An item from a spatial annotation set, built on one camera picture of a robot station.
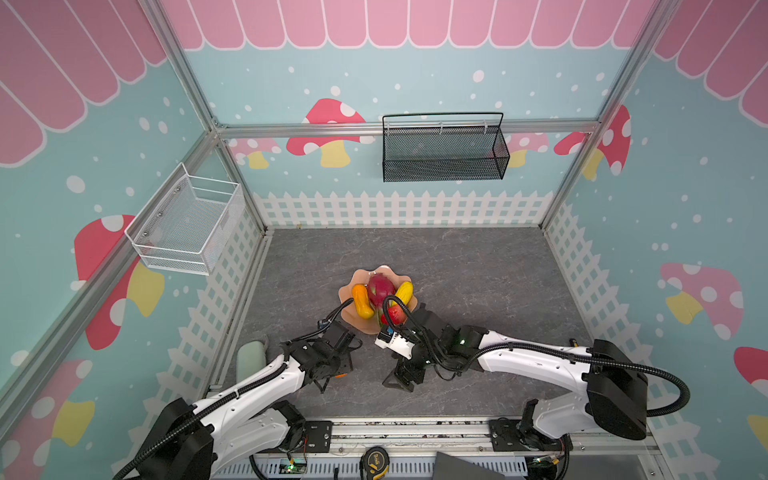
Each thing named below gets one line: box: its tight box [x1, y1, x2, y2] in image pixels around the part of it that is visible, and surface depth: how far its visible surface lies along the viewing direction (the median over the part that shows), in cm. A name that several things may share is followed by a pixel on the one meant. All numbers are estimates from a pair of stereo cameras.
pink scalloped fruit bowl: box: [338, 265, 418, 335], surface depth 97 cm
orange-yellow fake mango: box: [352, 284, 375, 319], surface depth 96 cm
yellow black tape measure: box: [359, 446, 390, 480], surface depth 70 cm
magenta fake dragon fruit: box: [368, 273, 395, 309], surface depth 94 cm
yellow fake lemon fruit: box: [391, 281, 415, 306], surface depth 96 cm
